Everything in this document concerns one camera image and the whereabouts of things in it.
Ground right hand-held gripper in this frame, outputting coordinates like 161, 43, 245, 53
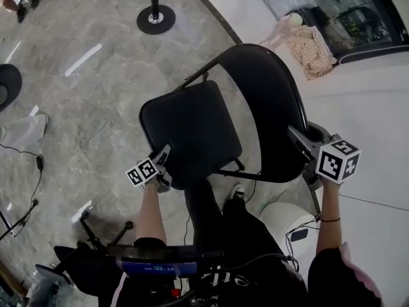
286, 123, 362, 191

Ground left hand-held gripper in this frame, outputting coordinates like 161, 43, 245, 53
125, 143, 174, 194

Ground black folding chair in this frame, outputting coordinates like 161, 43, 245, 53
138, 42, 310, 192

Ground person's right forearm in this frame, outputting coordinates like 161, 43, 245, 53
315, 175, 343, 256

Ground person's left forearm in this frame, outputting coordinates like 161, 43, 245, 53
135, 180, 167, 246

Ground person's black trousers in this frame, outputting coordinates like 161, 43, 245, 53
183, 177, 284, 258

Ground person's right sneaker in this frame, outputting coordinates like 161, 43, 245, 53
227, 183, 247, 204

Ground white round appliance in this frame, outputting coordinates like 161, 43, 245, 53
259, 201, 321, 259

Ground beige checkered cloth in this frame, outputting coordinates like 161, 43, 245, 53
285, 26, 339, 81

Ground black chest-mounted screen device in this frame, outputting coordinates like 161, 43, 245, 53
107, 244, 225, 278

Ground black rolling stand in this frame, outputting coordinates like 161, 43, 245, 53
53, 209, 135, 300

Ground dark framed window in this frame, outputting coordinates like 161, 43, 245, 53
287, 0, 409, 65

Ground black coat stand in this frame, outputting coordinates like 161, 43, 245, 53
136, 0, 176, 35

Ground person's black printed t-shirt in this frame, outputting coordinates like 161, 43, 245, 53
111, 241, 383, 307

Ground black round seat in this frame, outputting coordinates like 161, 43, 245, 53
0, 63, 23, 113

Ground thin grey wall cable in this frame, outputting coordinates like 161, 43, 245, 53
338, 193, 409, 211

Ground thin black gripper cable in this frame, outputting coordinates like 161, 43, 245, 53
285, 214, 321, 258

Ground black floor cable with adapter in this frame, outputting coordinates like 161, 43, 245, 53
0, 143, 45, 236

